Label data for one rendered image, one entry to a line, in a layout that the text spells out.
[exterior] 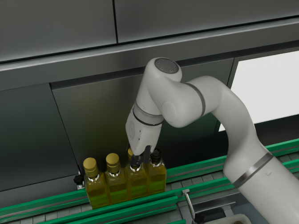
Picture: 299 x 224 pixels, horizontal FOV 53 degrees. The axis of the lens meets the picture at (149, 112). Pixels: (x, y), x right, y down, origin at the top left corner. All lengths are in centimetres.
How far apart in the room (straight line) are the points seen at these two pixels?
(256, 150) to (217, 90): 14
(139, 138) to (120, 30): 25
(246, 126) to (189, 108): 11
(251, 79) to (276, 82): 10
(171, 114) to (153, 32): 25
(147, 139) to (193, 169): 39
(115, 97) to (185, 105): 30
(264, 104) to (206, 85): 50
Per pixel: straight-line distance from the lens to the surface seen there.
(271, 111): 111
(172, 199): 94
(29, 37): 69
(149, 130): 65
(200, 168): 103
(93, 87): 75
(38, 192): 111
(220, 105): 61
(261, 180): 51
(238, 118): 59
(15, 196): 113
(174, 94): 53
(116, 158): 78
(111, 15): 67
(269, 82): 98
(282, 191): 52
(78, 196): 99
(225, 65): 83
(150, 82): 58
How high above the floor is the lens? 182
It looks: 49 degrees down
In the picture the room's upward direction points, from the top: straight up
